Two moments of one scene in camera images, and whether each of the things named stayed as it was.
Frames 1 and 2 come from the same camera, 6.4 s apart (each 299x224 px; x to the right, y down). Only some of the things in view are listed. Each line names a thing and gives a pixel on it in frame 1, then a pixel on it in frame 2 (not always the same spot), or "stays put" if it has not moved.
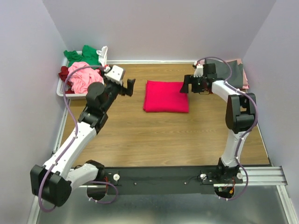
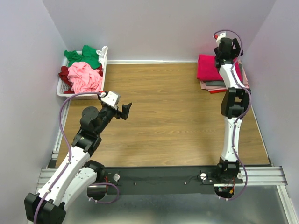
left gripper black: x=129 y=90 -> x=125 y=110
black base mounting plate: x=164 y=180 stays put
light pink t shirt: x=81 y=78 stays put
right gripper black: x=189 y=79 -> x=234 y=52
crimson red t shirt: x=165 y=96 -> x=207 y=71
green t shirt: x=89 y=56 stays put
